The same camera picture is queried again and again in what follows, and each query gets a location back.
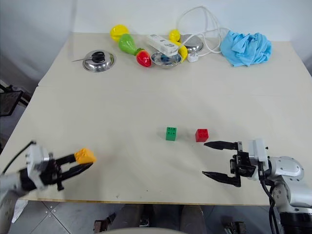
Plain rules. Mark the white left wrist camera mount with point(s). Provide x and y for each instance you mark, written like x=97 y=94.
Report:
x=36 y=154

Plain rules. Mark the yellow toy lemon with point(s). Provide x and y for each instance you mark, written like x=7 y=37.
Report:
x=174 y=35
x=119 y=31

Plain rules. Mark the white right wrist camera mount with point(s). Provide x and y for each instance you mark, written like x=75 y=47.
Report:
x=259 y=150

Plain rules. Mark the yellow toy banana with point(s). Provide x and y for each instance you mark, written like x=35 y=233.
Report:
x=183 y=51

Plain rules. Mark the shiny steel dish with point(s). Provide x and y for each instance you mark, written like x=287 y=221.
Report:
x=193 y=45

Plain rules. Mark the white power plug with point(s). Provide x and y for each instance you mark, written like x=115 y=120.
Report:
x=193 y=57

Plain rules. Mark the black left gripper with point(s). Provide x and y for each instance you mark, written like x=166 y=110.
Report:
x=52 y=171

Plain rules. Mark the crumpled blue cloth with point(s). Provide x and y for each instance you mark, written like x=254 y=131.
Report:
x=246 y=48

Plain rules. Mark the green toy brick cube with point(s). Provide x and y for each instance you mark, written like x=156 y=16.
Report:
x=171 y=133

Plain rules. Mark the black metal chair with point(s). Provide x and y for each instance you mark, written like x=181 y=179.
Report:
x=9 y=101

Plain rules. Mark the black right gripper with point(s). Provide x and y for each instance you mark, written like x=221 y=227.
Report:
x=242 y=165

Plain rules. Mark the red toy brick cube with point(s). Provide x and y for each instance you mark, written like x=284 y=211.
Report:
x=201 y=135

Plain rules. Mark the green toy pear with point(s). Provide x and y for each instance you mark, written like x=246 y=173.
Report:
x=127 y=44

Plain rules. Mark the dark metal floor bracket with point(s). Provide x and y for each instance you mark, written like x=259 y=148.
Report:
x=103 y=223
x=235 y=228

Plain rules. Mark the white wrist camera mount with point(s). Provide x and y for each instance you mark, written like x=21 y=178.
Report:
x=259 y=150
x=36 y=154

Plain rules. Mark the small blue object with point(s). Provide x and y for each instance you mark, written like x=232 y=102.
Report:
x=165 y=59

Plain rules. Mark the red toy strawberry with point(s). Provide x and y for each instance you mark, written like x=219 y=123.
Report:
x=143 y=59

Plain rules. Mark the thin metal skewer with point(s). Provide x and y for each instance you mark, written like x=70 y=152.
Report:
x=78 y=60

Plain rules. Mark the white power strip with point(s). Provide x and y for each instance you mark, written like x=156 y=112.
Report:
x=162 y=44

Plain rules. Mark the steel bowl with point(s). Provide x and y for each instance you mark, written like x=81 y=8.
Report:
x=165 y=62

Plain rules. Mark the yellow toy brick cube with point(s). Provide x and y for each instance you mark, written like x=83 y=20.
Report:
x=84 y=156

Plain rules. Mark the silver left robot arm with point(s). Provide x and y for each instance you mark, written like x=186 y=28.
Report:
x=8 y=181

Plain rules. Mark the steel pot lid black knob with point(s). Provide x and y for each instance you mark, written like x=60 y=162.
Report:
x=99 y=62

